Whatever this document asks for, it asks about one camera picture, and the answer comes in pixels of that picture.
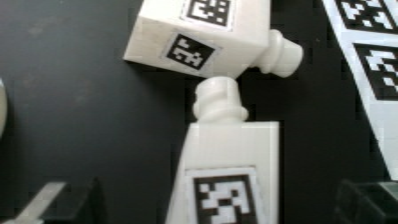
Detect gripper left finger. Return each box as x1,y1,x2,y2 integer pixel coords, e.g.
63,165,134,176
8,181,102,224

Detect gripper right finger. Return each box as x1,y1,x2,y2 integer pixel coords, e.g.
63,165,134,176
333,180,398,224

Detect white round stool seat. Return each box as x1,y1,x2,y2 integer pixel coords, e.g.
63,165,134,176
0,78,8,138

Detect white marker sheet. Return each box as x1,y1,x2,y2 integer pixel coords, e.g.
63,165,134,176
322,0,398,181

